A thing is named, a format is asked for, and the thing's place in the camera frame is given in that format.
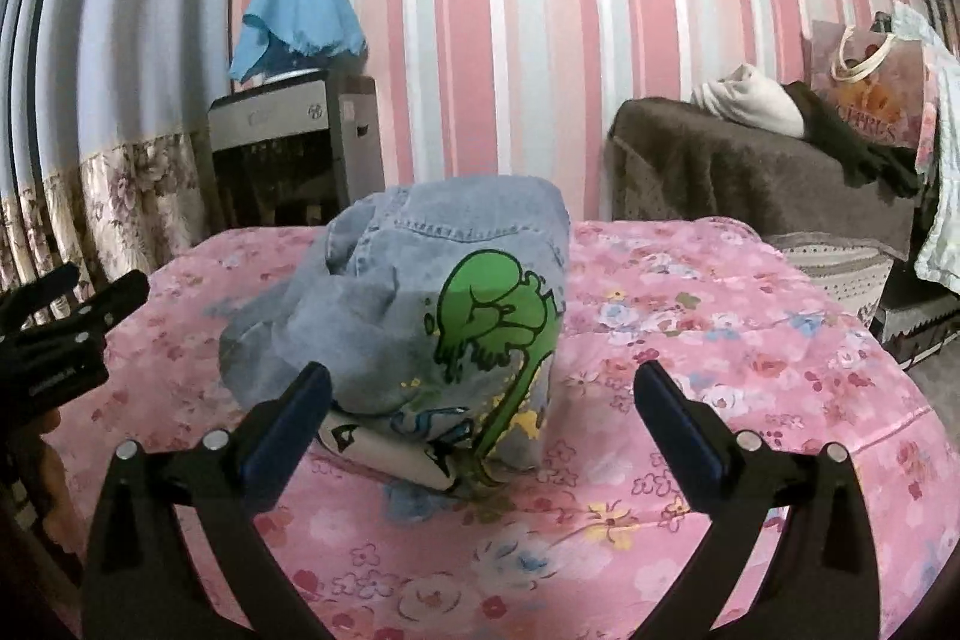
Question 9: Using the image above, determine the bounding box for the dark box with zigzag trim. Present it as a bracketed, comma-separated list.
[872, 291, 960, 372]

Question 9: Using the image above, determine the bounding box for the black cloth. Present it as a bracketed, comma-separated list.
[786, 81, 925, 200]

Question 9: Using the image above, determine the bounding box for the denim jacket with cartoon print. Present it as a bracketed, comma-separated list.
[217, 175, 572, 491]

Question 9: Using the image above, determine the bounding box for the blue curtain with floral hem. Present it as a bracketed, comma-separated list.
[0, 0, 252, 315]

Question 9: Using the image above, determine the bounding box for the person's left hand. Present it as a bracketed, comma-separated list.
[33, 410, 80, 530]

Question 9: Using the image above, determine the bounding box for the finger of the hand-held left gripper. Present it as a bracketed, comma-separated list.
[19, 269, 151, 345]
[0, 263, 83, 332]

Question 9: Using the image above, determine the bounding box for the white bundled cloth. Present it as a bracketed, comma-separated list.
[690, 62, 809, 139]

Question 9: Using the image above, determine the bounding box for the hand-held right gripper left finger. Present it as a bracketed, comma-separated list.
[81, 361, 333, 640]

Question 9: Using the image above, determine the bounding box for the white quilted cloth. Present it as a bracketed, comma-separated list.
[872, 1, 960, 298]

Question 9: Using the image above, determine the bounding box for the beige patterned cloth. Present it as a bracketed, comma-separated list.
[767, 230, 899, 327]

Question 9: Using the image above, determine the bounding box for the black and silver water dispenser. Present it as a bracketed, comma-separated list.
[206, 70, 387, 230]

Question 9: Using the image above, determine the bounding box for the blue cloth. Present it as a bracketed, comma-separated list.
[227, 0, 368, 83]

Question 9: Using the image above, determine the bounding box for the floral gift bag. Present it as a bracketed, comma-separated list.
[801, 16, 940, 152]

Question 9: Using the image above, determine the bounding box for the water dispenser bottle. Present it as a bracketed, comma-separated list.
[246, 56, 332, 88]

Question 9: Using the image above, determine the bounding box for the pink floral bed sheet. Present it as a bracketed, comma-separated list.
[45, 216, 950, 640]

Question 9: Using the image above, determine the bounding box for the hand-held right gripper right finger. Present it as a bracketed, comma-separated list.
[634, 359, 878, 640]

